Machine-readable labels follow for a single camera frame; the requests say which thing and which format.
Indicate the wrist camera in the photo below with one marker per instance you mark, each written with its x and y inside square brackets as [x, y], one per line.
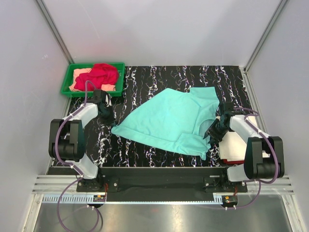
[226, 108]
[101, 96]

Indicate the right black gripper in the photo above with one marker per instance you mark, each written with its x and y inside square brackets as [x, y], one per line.
[216, 137]

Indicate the teal t-shirt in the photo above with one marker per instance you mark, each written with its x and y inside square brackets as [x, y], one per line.
[173, 121]

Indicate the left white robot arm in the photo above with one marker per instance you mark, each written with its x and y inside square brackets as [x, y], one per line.
[67, 142]

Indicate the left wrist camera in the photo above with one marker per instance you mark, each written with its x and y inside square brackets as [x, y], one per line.
[101, 96]

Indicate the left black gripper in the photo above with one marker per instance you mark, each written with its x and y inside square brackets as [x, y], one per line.
[111, 119]

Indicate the red t-shirt in bin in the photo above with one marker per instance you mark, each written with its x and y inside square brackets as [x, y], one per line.
[100, 74]

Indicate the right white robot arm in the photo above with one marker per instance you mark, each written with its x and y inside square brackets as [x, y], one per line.
[263, 156]

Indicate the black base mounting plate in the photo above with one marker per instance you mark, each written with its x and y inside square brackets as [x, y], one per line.
[166, 177]

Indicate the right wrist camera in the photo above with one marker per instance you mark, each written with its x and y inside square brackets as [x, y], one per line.
[226, 108]

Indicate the folded red t-shirt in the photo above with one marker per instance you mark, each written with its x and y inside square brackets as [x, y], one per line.
[232, 162]

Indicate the peach t-shirt in bin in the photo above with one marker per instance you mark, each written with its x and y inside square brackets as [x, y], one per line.
[77, 72]

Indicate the folded white t-shirt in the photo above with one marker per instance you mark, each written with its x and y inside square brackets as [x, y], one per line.
[231, 145]

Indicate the aluminium frame rail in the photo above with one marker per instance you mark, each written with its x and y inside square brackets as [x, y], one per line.
[56, 183]

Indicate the black marble pattern mat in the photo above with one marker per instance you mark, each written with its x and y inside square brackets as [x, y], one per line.
[143, 82]

